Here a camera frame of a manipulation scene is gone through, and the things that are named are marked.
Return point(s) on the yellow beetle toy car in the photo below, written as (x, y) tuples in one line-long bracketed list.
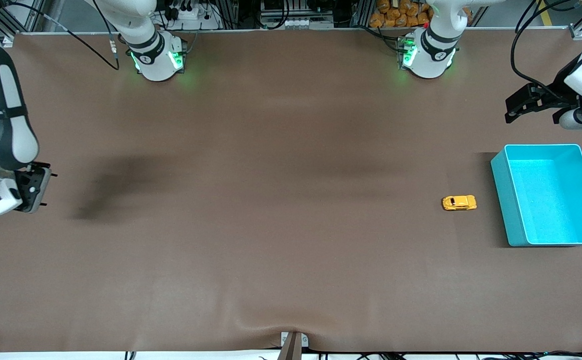
[(459, 203)]

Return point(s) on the teal plastic bin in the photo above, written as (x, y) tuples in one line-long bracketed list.
[(551, 200)]

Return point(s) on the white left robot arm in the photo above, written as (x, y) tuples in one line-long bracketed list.
[(431, 55)]

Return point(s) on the white power strip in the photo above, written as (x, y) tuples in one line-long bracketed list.
[(190, 15)]

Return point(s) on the brown table mat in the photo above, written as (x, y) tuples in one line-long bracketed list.
[(290, 200)]

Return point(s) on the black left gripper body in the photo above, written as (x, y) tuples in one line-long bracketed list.
[(557, 98)]

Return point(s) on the metal clamp bracket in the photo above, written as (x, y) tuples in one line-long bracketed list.
[(293, 345)]

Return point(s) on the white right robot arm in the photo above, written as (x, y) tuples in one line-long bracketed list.
[(0, 125)]

